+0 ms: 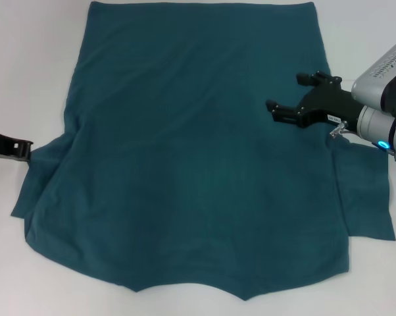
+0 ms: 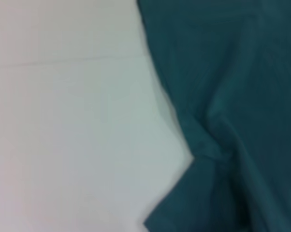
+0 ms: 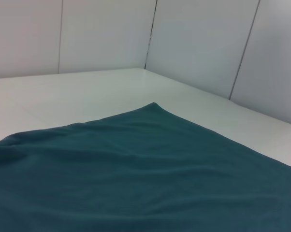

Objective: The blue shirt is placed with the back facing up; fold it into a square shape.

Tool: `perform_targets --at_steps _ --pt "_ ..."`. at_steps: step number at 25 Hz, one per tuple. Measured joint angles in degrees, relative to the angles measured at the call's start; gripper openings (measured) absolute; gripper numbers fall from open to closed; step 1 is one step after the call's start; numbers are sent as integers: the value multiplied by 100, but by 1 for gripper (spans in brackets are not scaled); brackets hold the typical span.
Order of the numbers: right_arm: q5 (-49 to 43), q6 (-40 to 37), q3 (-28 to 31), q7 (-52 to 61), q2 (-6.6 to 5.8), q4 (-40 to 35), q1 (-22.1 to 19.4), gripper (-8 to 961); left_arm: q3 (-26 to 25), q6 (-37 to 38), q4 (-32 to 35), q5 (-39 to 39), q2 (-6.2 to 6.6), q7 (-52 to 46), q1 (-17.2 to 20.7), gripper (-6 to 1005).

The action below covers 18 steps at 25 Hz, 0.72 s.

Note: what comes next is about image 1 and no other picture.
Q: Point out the teal blue shirt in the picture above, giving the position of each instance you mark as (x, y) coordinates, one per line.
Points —
(185, 148)

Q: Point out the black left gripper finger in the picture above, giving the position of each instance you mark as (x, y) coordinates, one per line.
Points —
(10, 145)

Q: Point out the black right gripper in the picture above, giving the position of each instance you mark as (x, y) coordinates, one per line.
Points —
(333, 105)

